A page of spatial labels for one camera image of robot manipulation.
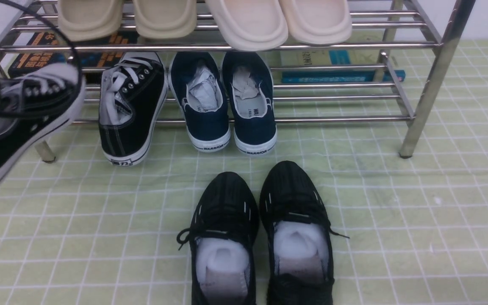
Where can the black canvas sneaker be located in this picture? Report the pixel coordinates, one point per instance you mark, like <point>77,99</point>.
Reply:
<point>132,94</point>
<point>35,106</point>

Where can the navy slip-on shoe right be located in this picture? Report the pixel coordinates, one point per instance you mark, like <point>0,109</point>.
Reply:
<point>249,84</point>

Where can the navy slip-on shoe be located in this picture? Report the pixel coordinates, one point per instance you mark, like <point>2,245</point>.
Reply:
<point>196,85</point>
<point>249,84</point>

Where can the navy slip-on shoe left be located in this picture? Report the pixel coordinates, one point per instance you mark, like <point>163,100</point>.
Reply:
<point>196,85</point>

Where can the silver metal shoe rack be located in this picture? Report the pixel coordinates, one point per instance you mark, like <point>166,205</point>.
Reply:
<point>408,28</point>

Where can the black mesh sneaker left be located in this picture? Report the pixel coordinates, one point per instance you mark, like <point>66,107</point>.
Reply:
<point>221,236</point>

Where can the black mesh sneaker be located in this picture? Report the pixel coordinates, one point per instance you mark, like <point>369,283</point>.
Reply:
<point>298,232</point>
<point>221,236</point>

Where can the black mesh sneaker right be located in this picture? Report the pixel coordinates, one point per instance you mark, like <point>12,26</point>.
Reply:
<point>298,232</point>

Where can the cream slipper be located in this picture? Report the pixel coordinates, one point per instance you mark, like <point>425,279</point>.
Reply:
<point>318,22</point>
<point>250,25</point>

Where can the cream slipper far right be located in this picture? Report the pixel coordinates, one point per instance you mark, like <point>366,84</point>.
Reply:
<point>318,22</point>

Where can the beige slipper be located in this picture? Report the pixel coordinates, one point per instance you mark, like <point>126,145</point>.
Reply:
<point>83,20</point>
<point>165,19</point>

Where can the beige slipper far left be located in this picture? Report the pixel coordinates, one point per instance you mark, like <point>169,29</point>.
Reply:
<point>83,20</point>

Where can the green checkered table mat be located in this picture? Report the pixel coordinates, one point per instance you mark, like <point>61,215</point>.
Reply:
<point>83,232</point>

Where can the black orange box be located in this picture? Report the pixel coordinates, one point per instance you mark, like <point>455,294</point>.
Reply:
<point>25,63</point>

